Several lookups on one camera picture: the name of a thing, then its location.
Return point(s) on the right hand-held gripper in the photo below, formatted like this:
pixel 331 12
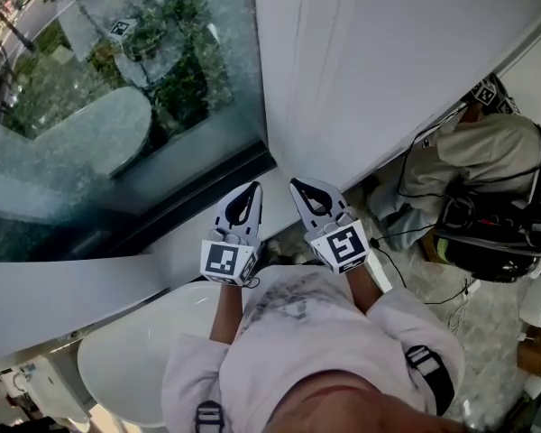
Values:
pixel 340 246

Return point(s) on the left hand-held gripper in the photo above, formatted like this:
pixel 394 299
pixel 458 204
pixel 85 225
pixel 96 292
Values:
pixel 227 260

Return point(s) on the person's right forearm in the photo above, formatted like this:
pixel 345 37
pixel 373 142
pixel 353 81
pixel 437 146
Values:
pixel 363 289

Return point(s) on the person's left forearm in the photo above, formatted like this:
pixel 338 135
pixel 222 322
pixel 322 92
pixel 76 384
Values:
pixel 227 316

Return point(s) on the person's left shoe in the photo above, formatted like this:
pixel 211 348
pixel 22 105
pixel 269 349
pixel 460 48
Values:
pixel 274 251

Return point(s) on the person's shoe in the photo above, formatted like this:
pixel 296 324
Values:
pixel 274 251
pixel 299 259

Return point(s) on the person's right shoe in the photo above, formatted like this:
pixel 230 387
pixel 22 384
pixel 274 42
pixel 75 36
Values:
pixel 299 259

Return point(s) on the white rectangular block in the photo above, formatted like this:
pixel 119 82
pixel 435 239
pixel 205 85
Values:
pixel 381 271

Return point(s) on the small pink floor object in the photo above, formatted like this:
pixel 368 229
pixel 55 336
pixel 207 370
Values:
pixel 426 142

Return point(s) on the green garden shrubs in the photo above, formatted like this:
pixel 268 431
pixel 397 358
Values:
pixel 185 88

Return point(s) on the operator in white shirt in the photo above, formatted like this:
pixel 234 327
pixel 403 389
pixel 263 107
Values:
pixel 297 345

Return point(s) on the white window sill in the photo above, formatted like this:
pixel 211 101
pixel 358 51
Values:
pixel 94 296

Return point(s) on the dark-framed glass window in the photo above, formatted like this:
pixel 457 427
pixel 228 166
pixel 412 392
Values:
pixel 72 174

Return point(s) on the white bathtub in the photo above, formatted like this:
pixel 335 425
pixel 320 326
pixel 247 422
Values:
pixel 131 359

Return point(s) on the person's head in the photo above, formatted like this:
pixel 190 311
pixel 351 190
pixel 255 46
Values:
pixel 342 406

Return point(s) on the white ceramic basin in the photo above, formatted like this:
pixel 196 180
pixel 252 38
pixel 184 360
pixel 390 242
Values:
pixel 538 300

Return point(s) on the cluttered white shelf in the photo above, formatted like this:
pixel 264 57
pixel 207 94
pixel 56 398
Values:
pixel 27 399

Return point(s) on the black stand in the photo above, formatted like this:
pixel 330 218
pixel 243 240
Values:
pixel 520 415

